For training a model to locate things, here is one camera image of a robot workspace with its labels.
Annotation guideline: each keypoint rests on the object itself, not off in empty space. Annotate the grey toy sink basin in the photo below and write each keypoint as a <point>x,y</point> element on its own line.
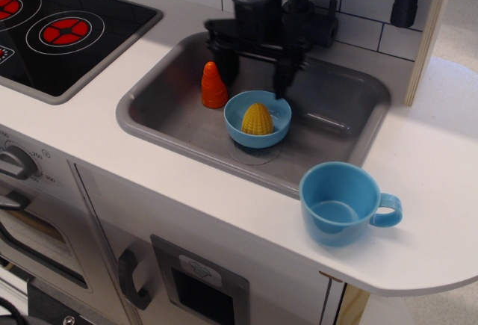
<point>335,115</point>

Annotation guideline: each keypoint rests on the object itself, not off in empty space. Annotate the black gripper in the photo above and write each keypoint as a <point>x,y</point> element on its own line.
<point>259,34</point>

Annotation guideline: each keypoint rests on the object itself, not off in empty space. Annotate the blue plastic cup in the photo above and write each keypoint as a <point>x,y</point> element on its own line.
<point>340,200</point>

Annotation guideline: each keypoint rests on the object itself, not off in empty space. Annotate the wooden side post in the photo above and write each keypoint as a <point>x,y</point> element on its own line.
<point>430,34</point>

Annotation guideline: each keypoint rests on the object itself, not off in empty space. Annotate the toy oven door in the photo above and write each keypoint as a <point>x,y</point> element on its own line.
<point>34,236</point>

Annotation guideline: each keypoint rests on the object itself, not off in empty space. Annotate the grey oven knob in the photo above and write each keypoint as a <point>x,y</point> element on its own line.
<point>17,164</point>

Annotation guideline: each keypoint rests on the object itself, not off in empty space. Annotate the black toy faucet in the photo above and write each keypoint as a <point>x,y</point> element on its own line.
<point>321,29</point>

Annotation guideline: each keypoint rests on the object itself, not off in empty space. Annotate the black cabinet door handle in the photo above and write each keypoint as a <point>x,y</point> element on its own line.
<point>127,264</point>

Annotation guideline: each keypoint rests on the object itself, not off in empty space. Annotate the black toy stovetop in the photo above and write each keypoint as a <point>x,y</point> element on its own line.
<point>51,49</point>

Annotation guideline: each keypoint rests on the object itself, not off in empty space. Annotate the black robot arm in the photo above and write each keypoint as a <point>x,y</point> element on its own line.
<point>264,30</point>

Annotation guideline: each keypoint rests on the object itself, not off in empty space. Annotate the light blue bowl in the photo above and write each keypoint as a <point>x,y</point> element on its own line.
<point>279,110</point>

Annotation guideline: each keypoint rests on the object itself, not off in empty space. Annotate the yellow toy corn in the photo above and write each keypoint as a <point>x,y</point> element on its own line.
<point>257,120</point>

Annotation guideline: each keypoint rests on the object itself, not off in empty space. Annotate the orange toy carrot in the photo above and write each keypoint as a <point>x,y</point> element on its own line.
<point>214,91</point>

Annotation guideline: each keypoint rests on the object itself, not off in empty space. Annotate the grey dishwasher panel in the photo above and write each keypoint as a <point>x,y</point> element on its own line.
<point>201,287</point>

